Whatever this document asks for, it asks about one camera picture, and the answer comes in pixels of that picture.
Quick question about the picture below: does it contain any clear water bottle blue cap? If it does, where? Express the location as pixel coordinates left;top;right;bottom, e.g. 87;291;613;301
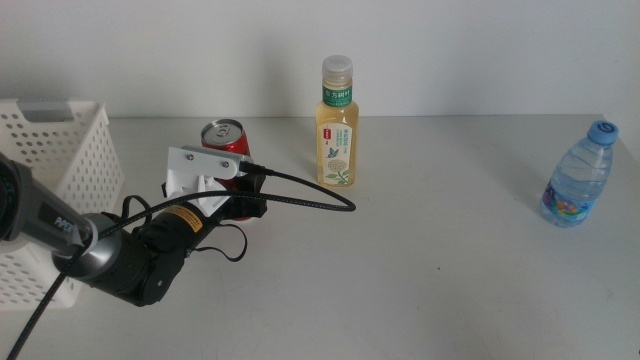
539;119;620;229

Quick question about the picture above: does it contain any yellow tea bottle green label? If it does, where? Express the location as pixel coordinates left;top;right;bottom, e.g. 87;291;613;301
314;54;360;189

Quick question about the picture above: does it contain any thick braided black cable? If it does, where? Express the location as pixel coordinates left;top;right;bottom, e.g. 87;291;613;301
4;162;357;360

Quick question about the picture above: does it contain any white perforated plastic basket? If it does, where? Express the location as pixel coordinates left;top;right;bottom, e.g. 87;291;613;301
0;98;125;309

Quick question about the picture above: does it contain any thin black cable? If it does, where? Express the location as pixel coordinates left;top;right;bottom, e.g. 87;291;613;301
119;194;154;236
187;222;249;264

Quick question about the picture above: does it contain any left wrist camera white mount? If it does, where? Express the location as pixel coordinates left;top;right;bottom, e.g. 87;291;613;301
166;144;254;217

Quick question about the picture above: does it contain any red soda can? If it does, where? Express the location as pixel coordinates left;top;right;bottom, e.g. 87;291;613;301
200;118;260;223

